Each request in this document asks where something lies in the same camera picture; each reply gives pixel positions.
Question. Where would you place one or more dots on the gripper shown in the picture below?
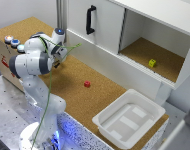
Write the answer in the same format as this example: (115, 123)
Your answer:
(60, 54)

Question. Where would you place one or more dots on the pink block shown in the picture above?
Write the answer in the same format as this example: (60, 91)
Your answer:
(87, 84)

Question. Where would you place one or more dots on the yellow block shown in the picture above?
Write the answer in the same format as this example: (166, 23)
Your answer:
(152, 62)

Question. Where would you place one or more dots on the red button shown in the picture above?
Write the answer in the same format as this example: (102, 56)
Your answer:
(8, 39)

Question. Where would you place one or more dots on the blue button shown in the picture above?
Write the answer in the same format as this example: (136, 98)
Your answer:
(15, 42)

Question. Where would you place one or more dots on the wooden drawer box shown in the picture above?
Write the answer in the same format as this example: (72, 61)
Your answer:
(1, 50)

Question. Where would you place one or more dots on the white sliding door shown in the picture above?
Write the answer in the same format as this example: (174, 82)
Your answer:
(108, 23)

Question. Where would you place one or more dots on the green button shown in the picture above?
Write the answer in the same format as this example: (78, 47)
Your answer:
(20, 48)

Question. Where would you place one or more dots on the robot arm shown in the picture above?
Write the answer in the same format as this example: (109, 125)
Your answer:
(31, 63)

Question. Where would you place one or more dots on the white plastic box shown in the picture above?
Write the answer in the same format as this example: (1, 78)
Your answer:
(128, 121)

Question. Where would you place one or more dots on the white cabinet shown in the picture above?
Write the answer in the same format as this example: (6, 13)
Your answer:
(168, 13)

